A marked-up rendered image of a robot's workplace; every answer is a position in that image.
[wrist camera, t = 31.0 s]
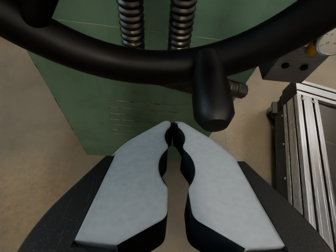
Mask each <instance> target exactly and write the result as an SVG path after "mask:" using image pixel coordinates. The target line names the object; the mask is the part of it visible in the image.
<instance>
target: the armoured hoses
mask: <svg viewBox="0 0 336 252"><path fill-rule="evenodd" d="M116 2H117V4H118V6H117V10H118V11H119V13H118V17H119V18H120V20H119V24H120V31H121V34H120V36H121V37H122V39H121V42H122V46H124V47H129V48H136V49H144V50H145V44H144V43H145V38H144V37H145V33H144V31H145V27H144V23H145V21H144V20H143V19H144V13H143V12H144V6H143V4H144V0H116ZM170 2H171V4H170V5H169V8H170V12H169V16H170V18H169V25H168V29H169V31H168V35H169V37H168V48H167V50H180V49H188V48H190V43H191V37H192V31H193V24H194V20H193V19H194V18H195V13H194V12H195V11H196V5H195V4H196V3H197V2H198V1H197V0H170ZM227 80H228V83H229V86H230V89H231V92H232V97H234V98H239V99H242V98H244V97H245V96H246V95H247V94H248V90H249V89H248V86H247V85H246V84H243V83H240V82H238V81H233V80H230V79H227ZM157 86H161V87H164V88H168V89H172V90H177V91H182V92H185V93H188V94H192V92H193V83H186V84H170V85H157Z"/></svg>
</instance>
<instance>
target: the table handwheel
mask: <svg viewBox="0 0 336 252"><path fill-rule="evenodd" d="M58 2H59V0H0V37H2V38H4V39H5V40H7V41H9V42H11V43H13V44H15V45H17V46H19V47H21V48H23V49H25V50H27V51H29V52H32V53H34V54H36V55H38V56H40V57H43V58H45V59H47V60H50V61H52V62H55V63H57V64H60V65H62V66H65V67H68V68H71V69H74V70H76V71H80V72H83V73H86V74H89V75H93V76H97V77H101V78H105V79H110V80H115V81H120V82H127V83H134V84H145V85H180V84H190V83H193V76H194V69H195V57H196V54H197V53H198V52H199V51H200V50H202V49H205V48H212V49H215V50H216V51H217V52H218V56H219V59H220V61H221V63H222V66H223V68H224V71H225V74H226V76H231V75H235V74H238V73H241V72H244V71H247V70H250V69H253V68H256V67H259V66H261V65H264V64H266V63H269V62H271V61H273V60H276V59H278V58H280V57H283V56H285V55H287V54H289V53H291V52H293V51H295V50H297V49H299V48H301V47H303V46H305V45H307V44H309V43H311V42H312V41H314V40H316V39H318V38H320V37H321V36H323V35H325V34H327V33H328V32H330V31H332V30H333V29H335V28H336V0H297V1H296V2H294V3H293V4H291V5H290V6H288V7H287V8H285V9H284V10H282V11H281V12H279V13H277V14H276V15H274V16H273V17H271V18H269V19H267V20H266V21H264V22H262V23H260V24H258V25H256V26H254V27H252V28H250V29H248V30H246V31H244V32H241V33H239V34H237V35H234V36H232V37H229V38H226V39H223V40H220V41H217V42H214V43H210V44H206V45H202V46H197V47H192V48H185V49H175V50H149V49H139V48H132V47H126V46H121V45H117V44H113V43H109V42H106V41H103V40H100V39H97V38H94V37H91V36H89V35H86V34H84V33H81V32H79V31H77V30H74V29H72V28H70V27H68V26H66V25H64V24H62V23H60V22H58V21H56V20H54V19H52V16H53V14H54V12H55V9H56V7H57V4H58Z"/></svg>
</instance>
